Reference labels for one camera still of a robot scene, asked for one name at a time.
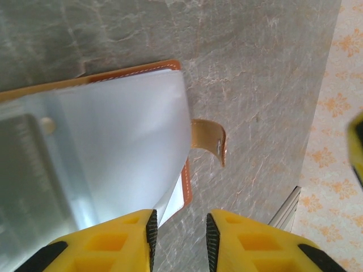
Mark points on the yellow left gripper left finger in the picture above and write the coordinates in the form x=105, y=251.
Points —
x=107, y=249

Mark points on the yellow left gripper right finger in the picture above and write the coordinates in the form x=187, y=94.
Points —
x=255, y=249

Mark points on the brown leather card holder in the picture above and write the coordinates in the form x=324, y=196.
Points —
x=113, y=127

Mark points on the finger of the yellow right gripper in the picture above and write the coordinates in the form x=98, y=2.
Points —
x=358, y=147

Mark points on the aluminium side rail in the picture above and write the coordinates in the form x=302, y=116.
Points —
x=286, y=209

